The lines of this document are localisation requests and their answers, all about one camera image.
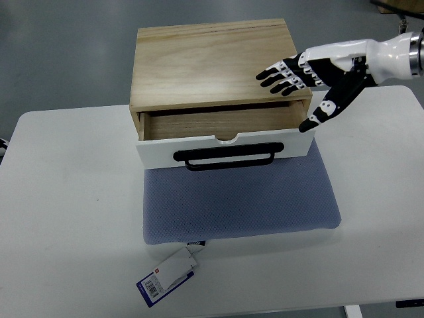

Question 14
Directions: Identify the white table leg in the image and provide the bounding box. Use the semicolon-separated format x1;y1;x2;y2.
344;305;363;318

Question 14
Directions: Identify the black drawer handle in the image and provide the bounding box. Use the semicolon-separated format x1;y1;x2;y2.
173;142;285;172

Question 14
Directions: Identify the white black object left edge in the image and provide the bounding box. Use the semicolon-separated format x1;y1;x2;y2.
0;138;9;157

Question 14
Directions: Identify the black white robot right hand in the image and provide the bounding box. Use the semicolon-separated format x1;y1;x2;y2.
256;32;413;133

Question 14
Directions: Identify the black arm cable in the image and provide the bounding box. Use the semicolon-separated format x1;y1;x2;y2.
370;0;424;34

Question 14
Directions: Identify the white drawer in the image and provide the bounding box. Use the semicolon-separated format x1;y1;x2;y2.
136;101;315;169

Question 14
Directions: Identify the blue mesh cushion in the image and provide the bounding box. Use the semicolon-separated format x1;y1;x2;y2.
143;144;341;245

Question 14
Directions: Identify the black table bracket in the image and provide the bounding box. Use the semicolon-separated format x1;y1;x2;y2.
396;299;424;309

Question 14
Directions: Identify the white blue product tag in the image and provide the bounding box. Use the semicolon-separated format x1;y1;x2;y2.
136;240;206;308

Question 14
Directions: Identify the wooden drawer cabinet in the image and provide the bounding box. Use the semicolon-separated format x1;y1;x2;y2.
129;19;312;137

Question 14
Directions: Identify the brown cardboard box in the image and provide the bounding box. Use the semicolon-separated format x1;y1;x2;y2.
380;0;424;13

